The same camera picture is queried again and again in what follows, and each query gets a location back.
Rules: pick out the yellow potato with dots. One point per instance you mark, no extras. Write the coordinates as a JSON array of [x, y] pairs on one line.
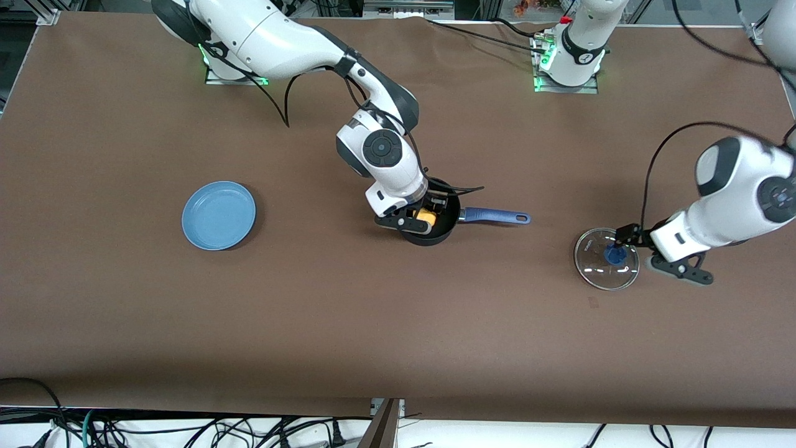
[[426, 218]]

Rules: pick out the glass lid with blue knob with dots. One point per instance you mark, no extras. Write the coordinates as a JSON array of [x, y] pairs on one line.
[[597, 274]]

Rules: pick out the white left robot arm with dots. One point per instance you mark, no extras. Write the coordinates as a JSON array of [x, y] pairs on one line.
[[740, 186]]

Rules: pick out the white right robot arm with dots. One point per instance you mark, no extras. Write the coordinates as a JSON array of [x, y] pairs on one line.
[[280, 37]]

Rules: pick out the brown table cover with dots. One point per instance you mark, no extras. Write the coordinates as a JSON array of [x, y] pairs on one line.
[[398, 323]]

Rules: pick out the blue round plate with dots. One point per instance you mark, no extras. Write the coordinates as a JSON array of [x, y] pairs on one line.
[[217, 214]]

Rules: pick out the orange cluttered objects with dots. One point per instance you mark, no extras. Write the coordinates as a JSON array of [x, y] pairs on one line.
[[528, 6]]

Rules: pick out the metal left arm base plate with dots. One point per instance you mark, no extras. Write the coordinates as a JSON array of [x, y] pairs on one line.
[[541, 87]]

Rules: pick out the aluminium profile rail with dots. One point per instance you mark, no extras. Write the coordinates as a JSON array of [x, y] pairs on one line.
[[407, 9]]

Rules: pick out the grey metal frame post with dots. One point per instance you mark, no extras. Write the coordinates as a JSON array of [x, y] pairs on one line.
[[382, 429]]

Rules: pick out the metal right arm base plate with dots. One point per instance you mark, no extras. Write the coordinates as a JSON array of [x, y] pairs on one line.
[[214, 79]]

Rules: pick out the aluminium corner bracket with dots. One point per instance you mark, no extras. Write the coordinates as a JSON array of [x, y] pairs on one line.
[[758, 34], [48, 17]]

